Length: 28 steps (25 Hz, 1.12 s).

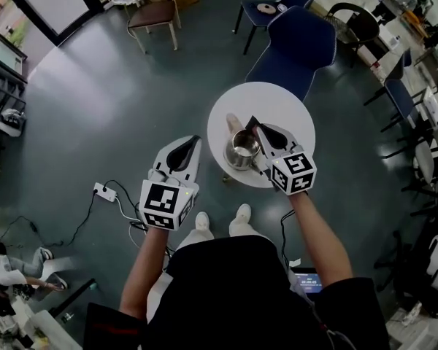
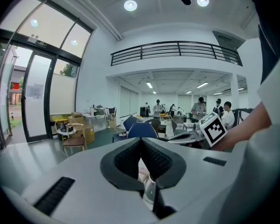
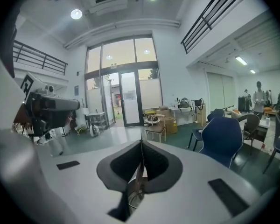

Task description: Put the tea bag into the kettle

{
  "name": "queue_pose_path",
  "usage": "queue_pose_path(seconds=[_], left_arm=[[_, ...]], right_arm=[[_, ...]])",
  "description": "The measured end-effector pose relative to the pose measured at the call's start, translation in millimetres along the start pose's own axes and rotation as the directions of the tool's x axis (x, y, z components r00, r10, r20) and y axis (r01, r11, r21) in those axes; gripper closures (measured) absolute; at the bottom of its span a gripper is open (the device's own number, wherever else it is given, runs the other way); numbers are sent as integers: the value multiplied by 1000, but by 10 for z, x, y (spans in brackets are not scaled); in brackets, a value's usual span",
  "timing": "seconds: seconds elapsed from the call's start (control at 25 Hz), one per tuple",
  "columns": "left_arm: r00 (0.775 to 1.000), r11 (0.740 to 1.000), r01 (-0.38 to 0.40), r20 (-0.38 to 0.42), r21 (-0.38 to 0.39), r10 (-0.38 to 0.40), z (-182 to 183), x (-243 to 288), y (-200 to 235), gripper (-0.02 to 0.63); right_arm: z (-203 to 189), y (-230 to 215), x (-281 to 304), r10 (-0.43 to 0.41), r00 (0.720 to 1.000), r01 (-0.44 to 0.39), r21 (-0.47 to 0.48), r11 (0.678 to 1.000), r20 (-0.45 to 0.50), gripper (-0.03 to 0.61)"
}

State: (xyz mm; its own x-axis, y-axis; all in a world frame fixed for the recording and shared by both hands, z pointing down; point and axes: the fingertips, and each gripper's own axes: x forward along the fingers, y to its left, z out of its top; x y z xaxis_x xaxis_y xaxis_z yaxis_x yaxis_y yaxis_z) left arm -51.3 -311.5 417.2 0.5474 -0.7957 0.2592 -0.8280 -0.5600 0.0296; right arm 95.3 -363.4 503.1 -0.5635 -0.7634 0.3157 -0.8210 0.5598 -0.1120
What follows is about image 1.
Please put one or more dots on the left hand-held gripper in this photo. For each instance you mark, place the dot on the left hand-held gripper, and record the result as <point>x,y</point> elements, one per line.
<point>160,199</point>

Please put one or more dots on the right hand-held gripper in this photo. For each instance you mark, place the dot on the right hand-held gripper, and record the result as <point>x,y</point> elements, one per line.
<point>295,171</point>

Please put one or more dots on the small black tea bag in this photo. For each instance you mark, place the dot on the small black tea bag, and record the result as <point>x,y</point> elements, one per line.
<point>251,123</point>

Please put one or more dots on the stainless steel kettle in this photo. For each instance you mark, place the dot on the stainless steel kettle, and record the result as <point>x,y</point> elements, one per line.
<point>239,157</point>

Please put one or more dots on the person's right forearm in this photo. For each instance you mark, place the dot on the person's right forearm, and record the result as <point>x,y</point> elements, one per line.
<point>321,243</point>

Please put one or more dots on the person's left forearm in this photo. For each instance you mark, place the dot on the person's left forearm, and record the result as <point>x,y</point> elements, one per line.
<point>142,268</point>

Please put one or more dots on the round white side table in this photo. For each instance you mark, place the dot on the round white side table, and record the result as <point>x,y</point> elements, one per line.
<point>273,100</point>

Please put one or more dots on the person's left white shoe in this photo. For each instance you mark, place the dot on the person's left white shoe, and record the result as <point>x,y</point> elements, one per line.
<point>202,220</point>

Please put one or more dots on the person's white shoe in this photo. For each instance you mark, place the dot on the person's white shoe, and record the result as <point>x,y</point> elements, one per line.
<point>202,220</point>
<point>244,211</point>

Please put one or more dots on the person's right white shoe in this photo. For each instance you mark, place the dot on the person's right white shoe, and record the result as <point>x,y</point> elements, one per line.
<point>244,211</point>

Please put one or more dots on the person's white trousers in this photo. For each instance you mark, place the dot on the person's white trousers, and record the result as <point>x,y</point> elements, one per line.
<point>197,237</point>

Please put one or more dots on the white power strip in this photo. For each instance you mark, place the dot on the white power strip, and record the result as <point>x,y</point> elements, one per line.
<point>105,192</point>

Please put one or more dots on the blue high-back chair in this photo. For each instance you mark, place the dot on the blue high-back chair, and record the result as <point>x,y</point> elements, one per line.
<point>299,46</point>

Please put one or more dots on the white paper scrap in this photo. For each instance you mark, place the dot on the white paper scrap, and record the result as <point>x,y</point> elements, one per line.
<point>295,261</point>

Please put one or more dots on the round brown disc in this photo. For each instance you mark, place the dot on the round brown disc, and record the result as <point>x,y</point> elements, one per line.
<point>266,8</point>

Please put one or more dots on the phone with lit screen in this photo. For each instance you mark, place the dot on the phone with lit screen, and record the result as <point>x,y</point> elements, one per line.
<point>308,282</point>

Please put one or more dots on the person's black shirt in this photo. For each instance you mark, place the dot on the person's black shirt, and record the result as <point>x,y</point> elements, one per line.
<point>233,294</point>

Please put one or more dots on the grey upholstered chair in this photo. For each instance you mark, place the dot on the grey upholstered chair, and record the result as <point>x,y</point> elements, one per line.
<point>425,159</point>

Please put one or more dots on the black wicker armchair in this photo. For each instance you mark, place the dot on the black wicker armchair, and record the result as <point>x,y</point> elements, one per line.
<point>361,24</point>

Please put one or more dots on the wooden chair with brown seat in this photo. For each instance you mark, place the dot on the wooden chair with brown seat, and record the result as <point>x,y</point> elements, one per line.
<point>151,15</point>

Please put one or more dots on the white spare gripper device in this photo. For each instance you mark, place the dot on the white spare gripper device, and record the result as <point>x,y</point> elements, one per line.
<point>12,122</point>

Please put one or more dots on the black office chair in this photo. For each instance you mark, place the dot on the black office chair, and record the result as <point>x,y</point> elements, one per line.
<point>412,279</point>

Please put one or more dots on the black metal shelf rack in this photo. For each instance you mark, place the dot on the black metal shelf rack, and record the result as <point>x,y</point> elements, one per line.
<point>3,86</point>

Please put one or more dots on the black framed glass door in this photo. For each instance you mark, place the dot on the black framed glass door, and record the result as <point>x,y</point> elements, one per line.
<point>54,2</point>

